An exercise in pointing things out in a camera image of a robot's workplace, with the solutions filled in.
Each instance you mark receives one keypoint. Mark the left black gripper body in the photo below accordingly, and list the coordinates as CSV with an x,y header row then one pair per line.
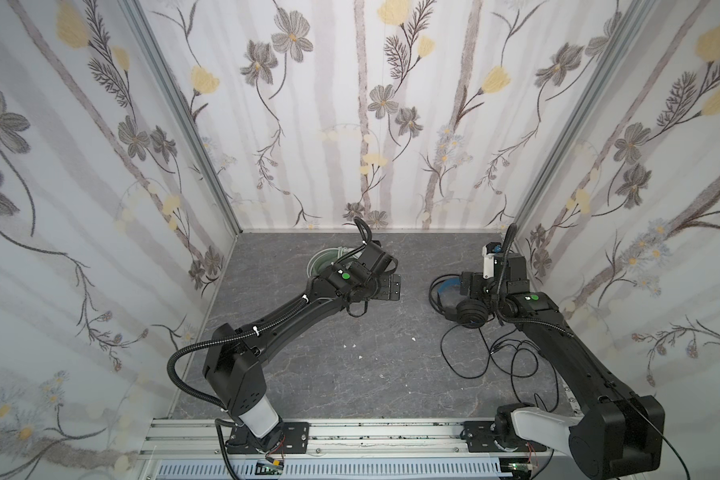
x,y
387,287

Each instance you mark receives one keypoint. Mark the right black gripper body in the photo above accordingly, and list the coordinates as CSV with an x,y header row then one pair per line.
x,y
468,285

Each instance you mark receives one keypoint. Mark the black blue headphones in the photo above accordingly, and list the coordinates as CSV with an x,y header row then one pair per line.
x,y
472,314

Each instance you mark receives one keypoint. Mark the green white headphones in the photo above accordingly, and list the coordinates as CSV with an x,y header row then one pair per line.
x,y
331,255

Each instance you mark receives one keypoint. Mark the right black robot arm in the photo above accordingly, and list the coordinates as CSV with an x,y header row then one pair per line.
x,y
618,433

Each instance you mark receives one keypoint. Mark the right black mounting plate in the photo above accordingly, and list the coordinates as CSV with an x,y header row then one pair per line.
x,y
481,437

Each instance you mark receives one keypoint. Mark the black mounting plate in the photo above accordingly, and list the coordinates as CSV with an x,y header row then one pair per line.
x,y
294,438
481,437

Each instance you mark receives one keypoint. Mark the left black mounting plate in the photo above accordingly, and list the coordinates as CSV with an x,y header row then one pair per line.
x,y
294,438

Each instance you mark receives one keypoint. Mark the left black corrugated conduit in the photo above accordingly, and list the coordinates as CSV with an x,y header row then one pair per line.
x,y
216,348

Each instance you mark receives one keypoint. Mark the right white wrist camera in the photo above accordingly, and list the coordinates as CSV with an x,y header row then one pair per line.
x,y
490,252

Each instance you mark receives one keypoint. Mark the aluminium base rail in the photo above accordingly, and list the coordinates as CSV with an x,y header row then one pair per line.
x,y
329,438

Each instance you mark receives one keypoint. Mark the white slotted cable duct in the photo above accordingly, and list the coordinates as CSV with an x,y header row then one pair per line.
x,y
390,468

